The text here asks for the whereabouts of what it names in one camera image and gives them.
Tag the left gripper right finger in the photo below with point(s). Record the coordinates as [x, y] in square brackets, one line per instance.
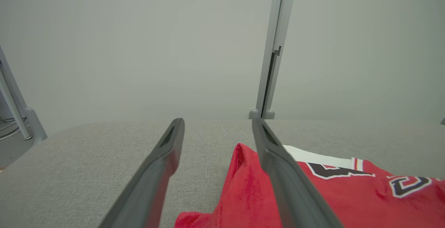
[288, 186]

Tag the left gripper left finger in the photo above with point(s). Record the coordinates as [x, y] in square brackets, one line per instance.
[153, 179]

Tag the grey metal partition post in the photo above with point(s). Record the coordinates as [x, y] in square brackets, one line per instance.
[34, 123]
[278, 12]

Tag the red basketball jersey striped trim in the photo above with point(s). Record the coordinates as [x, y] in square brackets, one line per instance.
[347, 200]

